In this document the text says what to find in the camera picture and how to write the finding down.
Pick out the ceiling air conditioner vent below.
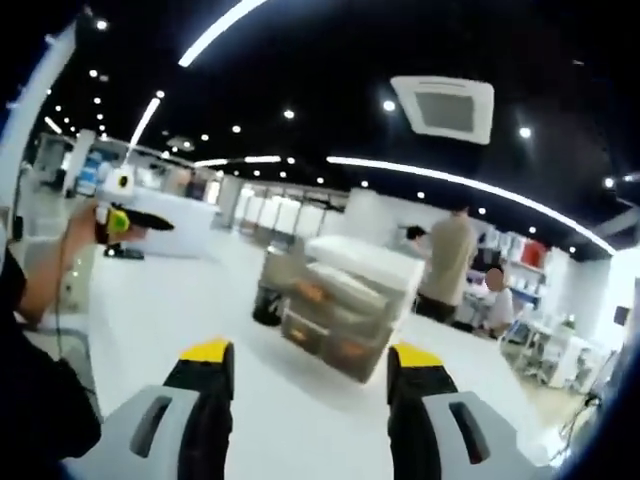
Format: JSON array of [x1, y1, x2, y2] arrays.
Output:
[[389, 74, 496, 146]]

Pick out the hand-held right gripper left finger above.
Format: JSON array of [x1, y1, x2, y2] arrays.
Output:
[[62, 337, 236, 480]]

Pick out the beige plastic drawer cabinet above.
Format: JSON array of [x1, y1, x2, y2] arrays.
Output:
[[257, 234, 426, 385]]

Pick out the white desk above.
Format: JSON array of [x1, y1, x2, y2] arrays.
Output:
[[84, 227, 556, 480]]

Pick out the blue standing banner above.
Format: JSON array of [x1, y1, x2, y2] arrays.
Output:
[[79, 152, 101, 196]]

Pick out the red storage box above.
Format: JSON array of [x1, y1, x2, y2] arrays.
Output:
[[520, 239, 546, 266]]

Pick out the long straight ceiling light strip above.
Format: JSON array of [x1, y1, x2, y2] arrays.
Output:
[[178, 0, 271, 67]]

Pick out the black mesh pen holder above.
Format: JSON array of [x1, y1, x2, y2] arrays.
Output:
[[252, 287, 286, 327]]

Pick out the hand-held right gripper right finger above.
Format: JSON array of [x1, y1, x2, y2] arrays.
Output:
[[385, 342, 559, 480]]

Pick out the wall shelf with storage boxes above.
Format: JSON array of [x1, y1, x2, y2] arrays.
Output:
[[474, 229, 551, 306]]

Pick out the round ceiling spotlights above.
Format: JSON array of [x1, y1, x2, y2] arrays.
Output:
[[49, 19, 616, 254]]

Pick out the person's left hand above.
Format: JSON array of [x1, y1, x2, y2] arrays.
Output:
[[64, 204, 112, 251]]

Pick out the curved ceiling light strip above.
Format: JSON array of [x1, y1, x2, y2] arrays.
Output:
[[325, 155, 617, 254]]

